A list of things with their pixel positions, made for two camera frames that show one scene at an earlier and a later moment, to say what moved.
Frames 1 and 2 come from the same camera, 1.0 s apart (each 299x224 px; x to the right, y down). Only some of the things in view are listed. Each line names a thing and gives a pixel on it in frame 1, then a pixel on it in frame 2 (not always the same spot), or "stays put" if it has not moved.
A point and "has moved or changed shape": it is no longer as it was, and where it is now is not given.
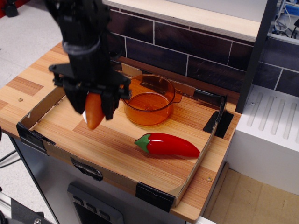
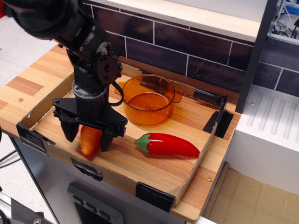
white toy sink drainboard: (266, 145) stays put
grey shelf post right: (262, 36) stays put
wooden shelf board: (191, 17) stays put
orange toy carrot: (94, 110) has moved or changed shape
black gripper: (88, 68) → (89, 107)
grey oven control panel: (90, 207) stays put
